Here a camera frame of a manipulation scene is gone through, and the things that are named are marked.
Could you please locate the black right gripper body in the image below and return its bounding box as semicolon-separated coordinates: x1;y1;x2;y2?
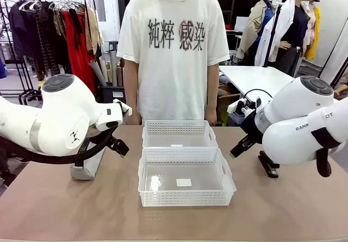
241;110;264;144

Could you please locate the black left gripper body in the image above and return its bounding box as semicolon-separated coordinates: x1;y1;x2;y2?
91;126;116;145

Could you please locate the black stapler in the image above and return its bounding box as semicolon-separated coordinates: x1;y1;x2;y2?
257;151;281;179

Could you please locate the grey zippered pencil pouch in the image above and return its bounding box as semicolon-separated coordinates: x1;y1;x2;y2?
70;141;107;182

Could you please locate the person's right forearm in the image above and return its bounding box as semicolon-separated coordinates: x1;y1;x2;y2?
123;78;140;116

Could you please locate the person's left forearm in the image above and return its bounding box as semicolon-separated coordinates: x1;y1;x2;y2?
206;76;220;114

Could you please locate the person's right hand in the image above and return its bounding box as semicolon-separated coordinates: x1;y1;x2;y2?
126;114;142;126

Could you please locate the person's left hand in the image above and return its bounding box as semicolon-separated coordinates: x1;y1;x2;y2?
205;111;219;127

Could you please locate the green bin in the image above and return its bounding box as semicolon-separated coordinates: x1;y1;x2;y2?
217;106;232;126

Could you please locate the dark grey storage box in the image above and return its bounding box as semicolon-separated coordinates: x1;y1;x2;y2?
101;85;126;104

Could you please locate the white background table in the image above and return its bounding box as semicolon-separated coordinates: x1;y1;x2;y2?
219;65;300;99

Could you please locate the white perforated plastic basket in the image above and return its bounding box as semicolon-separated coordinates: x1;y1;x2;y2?
141;120;219;149
138;147;237;207

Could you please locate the bundle of paper rolls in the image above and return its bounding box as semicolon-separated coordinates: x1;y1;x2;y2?
89;52;125;88

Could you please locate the red hanging dress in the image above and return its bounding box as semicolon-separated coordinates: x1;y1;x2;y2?
64;10;96;94

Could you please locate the person in white t-shirt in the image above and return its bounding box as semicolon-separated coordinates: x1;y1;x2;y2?
116;0;231;122

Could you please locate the dark dressed mannequin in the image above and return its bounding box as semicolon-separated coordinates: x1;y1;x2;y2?
279;2;310;77

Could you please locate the white shirt on stand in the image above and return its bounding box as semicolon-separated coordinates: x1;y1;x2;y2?
255;0;296;68

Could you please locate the mannequin with beige coat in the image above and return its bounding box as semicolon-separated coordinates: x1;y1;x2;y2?
235;0;275;65

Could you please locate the beige hanging garment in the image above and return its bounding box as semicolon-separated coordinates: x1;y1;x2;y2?
84;7;102;55

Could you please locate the yellow hanging garment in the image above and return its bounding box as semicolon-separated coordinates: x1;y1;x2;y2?
303;4;321;60

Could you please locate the black metal clothes rack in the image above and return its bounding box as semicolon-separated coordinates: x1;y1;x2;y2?
0;0;99;104

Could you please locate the black hanging garment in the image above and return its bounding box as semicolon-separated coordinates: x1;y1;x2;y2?
7;3;41;61

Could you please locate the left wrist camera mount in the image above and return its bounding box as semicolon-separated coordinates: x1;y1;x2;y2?
113;98;133;117

